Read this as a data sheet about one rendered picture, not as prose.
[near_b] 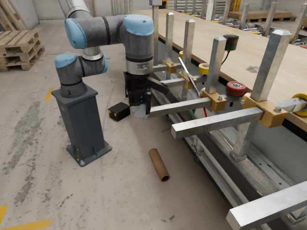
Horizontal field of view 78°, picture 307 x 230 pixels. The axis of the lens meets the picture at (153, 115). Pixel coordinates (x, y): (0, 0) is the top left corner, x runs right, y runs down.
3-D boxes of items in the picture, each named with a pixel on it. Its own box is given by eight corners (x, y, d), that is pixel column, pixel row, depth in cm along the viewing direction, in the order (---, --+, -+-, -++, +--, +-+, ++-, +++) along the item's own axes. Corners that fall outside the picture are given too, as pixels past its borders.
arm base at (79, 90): (67, 101, 133) (63, 88, 127) (56, 91, 144) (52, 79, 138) (92, 91, 144) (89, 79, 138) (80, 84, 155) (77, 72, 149)
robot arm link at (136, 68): (148, 53, 68) (157, 61, 61) (148, 66, 71) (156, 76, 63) (123, 54, 66) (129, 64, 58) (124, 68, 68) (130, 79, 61)
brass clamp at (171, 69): (168, 74, 122) (168, 66, 119) (161, 66, 133) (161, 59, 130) (177, 72, 124) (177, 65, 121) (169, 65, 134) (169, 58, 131)
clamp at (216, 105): (214, 112, 82) (216, 101, 79) (198, 97, 93) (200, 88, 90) (225, 110, 83) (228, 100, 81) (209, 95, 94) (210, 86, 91)
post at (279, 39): (235, 161, 75) (283, 31, 48) (230, 155, 78) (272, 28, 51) (243, 159, 76) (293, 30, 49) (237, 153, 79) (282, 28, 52)
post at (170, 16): (165, 88, 136) (168, 13, 109) (163, 86, 139) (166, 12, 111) (170, 87, 137) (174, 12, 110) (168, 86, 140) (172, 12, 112)
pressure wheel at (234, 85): (229, 112, 86) (235, 89, 80) (218, 103, 93) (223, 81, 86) (243, 108, 89) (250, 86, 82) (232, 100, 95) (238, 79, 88)
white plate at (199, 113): (210, 134, 88) (214, 117, 82) (185, 106, 108) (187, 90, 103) (211, 134, 88) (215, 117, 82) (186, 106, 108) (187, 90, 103)
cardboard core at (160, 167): (160, 176, 143) (148, 149, 167) (160, 183, 148) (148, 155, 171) (170, 173, 146) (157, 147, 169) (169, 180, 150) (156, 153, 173)
